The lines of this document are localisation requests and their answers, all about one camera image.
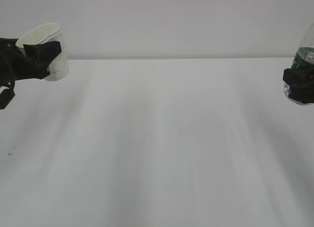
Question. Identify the clear green-label water bottle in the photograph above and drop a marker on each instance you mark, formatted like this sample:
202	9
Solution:
304	57

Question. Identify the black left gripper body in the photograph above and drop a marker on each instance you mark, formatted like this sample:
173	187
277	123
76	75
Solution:
14	66

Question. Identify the white paper cup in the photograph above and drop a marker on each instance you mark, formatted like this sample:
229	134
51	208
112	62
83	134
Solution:
44	33

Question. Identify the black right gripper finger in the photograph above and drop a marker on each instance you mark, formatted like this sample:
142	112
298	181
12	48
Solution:
299	85

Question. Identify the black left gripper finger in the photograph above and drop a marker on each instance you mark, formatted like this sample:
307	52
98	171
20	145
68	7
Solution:
41	56

